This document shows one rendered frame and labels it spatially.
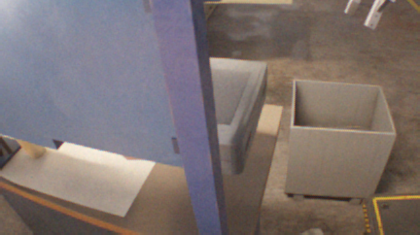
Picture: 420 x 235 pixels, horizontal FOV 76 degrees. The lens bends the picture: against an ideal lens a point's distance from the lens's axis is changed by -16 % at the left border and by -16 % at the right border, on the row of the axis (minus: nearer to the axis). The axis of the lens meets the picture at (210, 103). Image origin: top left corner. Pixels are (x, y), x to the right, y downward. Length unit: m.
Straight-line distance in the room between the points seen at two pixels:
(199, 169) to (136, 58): 0.15
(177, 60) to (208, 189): 0.18
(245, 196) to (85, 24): 0.51
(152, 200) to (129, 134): 0.35
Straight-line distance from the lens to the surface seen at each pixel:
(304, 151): 1.58
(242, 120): 0.52
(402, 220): 1.56
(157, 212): 0.72
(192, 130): 0.34
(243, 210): 0.69
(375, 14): 0.79
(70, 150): 0.95
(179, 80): 0.30
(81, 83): 0.41
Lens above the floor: 1.52
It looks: 36 degrees down
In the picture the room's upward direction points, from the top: 7 degrees counter-clockwise
